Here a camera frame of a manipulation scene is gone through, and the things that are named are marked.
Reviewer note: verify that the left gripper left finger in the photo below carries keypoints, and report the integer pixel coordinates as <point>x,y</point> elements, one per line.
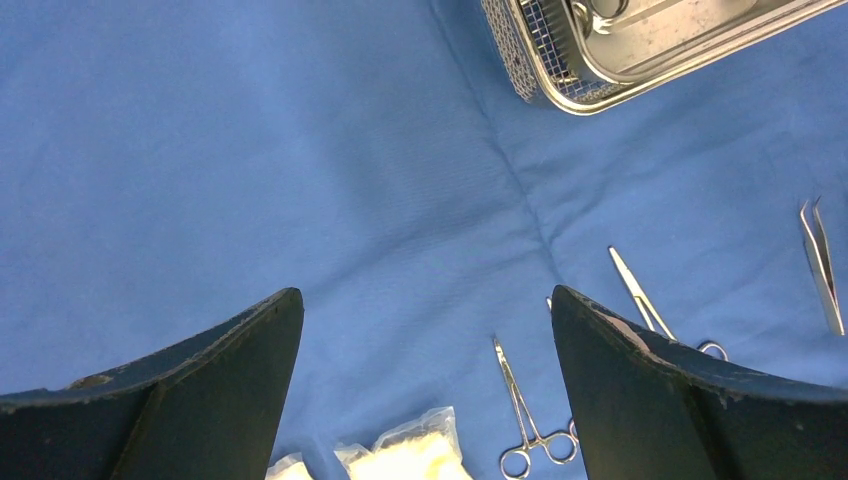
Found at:
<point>208,407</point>

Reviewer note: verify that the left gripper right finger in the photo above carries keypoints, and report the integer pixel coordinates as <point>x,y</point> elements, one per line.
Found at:
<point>647,407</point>

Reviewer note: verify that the beige gauze packet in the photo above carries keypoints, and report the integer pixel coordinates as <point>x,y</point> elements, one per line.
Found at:
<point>426,448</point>

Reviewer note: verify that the blue surgical drape cloth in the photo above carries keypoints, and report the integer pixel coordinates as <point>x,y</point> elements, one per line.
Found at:
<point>166,164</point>

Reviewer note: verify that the steel tweezers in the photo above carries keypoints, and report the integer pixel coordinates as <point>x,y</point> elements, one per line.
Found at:
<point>820,262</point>

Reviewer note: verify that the wire mesh instrument basket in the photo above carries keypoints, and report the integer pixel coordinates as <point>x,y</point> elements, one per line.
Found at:
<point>535,42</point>

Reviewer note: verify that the surgical scissors forceps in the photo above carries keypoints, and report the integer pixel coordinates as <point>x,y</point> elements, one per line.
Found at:
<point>550,303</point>

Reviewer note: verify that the stainless steel inner tray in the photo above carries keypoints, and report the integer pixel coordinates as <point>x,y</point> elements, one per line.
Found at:
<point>624,42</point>

